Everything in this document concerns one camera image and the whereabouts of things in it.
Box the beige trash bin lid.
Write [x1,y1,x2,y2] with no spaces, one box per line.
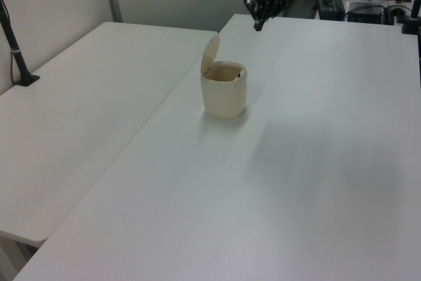
[201,34,221,74]

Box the cream plastic trash bin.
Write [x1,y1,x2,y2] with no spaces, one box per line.
[200,59,248,120]

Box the black electronics box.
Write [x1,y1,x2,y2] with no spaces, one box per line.
[316,0,346,21]

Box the black controller box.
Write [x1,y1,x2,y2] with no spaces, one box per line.
[347,1,386,24]

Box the white side table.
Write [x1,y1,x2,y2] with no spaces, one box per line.
[0,21,220,249]

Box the black pole stand with tie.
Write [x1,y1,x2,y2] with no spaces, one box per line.
[0,0,41,88]

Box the black clamped camera stand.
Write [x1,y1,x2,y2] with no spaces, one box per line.
[400,0,421,36]

